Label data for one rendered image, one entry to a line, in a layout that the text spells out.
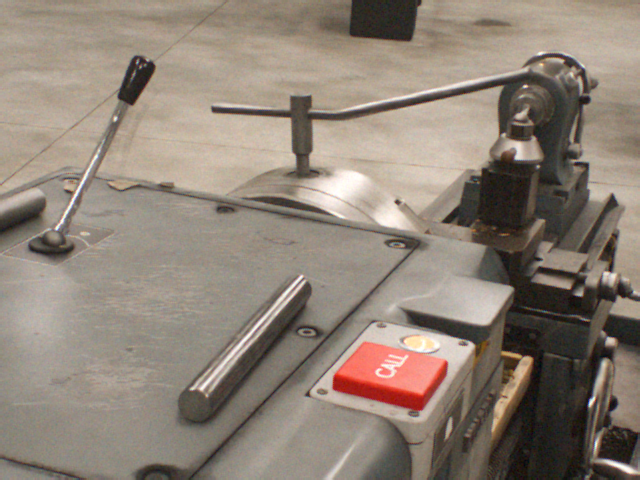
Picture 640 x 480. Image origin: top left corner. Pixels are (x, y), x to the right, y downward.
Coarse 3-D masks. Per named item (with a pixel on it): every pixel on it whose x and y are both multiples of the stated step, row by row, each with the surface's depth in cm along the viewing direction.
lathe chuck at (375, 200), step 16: (256, 176) 134; (272, 176) 130; (288, 176) 128; (320, 176) 128; (336, 176) 129; (352, 176) 130; (336, 192) 125; (352, 192) 126; (368, 192) 127; (384, 192) 129; (368, 208) 124; (384, 208) 126; (384, 224) 123; (400, 224) 126
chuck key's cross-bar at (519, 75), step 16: (480, 80) 119; (496, 80) 118; (512, 80) 118; (416, 96) 122; (432, 96) 121; (448, 96) 121; (224, 112) 130; (240, 112) 129; (256, 112) 128; (272, 112) 128; (288, 112) 127; (320, 112) 126; (336, 112) 125; (352, 112) 124; (368, 112) 124; (384, 112) 124
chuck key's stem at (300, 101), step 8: (296, 96) 126; (304, 96) 126; (296, 104) 126; (304, 104) 126; (296, 112) 126; (304, 112) 126; (296, 120) 126; (304, 120) 126; (296, 128) 127; (304, 128) 127; (312, 128) 127; (296, 136) 127; (304, 136) 127; (312, 136) 128; (296, 144) 127; (304, 144) 127; (312, 144) 128; (296, 152) 127; (304, 152) 127; (296, 160) 128; (304, 160) 128; (296, 168) 129; (304, 168) 128; (304, 176) 128
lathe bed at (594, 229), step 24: (456, 192) 253; (432, 216) 237; (456, 216) 246; (600, 216) 245; (552, 240) 229; (576, 240) 237; (600, 240) 238; (528, 384) 179; (528, 408) 183; (504, 432) 173; (504, 456) 169
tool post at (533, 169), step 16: (496, 160) 184; (480, 176) 185; (496, 176) 183; (512, 176) 182; (528, 176) 182; (480, 192) 186; (496, 192) 183; (512, 192) 183; (528, 192) 183; (480, 208) 186; (496, 208) 184; (512, 208) 183; (528, 208) 185; (496, 224) 186; (512, 224) 185
